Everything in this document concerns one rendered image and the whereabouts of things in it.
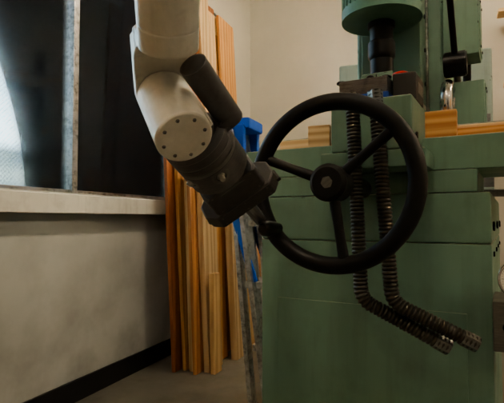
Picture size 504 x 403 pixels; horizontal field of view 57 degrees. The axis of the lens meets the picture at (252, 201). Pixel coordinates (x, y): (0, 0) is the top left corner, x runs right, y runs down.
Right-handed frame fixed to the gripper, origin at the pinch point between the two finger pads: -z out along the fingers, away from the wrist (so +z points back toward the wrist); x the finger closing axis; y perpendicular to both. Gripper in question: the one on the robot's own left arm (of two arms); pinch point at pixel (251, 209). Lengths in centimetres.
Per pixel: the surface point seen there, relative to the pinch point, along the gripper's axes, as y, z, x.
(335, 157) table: 6.4, -9.0, 16.7
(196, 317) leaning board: 80, -132, -62
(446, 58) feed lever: 28, -28, 55
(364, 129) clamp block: 5.9, -6.8, 23.2
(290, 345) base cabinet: -5.2, -35.4, -11.2
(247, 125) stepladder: 96, -66, 11
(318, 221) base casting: 7.2, -22.9, 8.3
